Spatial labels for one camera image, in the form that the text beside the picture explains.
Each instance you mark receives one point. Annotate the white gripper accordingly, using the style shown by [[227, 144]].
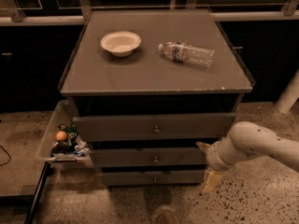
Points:
[[213, 158]]

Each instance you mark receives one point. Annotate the grey drawer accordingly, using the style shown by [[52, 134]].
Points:
[[153, 127], [132, 157], [152, 178]]

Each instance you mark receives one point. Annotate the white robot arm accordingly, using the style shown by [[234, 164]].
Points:
[[245, 141]]

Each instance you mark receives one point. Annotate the grey bottom drawer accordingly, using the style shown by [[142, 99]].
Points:
[[152, 178]]

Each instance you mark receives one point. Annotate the grey top drawer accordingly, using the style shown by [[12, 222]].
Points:
[[153, 127]]

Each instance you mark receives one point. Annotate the grey drawer cabinet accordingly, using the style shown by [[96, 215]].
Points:
[[97, 83]]

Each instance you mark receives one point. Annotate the clear plastic water bottle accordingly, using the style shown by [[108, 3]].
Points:
[[180, 52]]

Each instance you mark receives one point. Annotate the crumpled white blue wrapper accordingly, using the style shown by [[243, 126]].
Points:
[[81, 148]]

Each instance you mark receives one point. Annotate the green snack bag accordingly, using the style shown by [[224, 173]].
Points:
[[68, 145]]

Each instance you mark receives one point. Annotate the white paper bowl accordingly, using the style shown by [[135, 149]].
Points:
[[120, 44]]

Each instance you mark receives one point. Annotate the clear plastic storage bin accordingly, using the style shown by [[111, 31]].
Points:
[[61, 115]]

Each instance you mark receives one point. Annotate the orange ball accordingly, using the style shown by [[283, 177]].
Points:
[[61, 136]]

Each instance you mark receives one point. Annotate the white metal railing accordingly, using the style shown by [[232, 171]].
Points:
[[79, 11]]

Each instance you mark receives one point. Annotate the white post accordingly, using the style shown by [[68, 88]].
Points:
[[289, 96]]

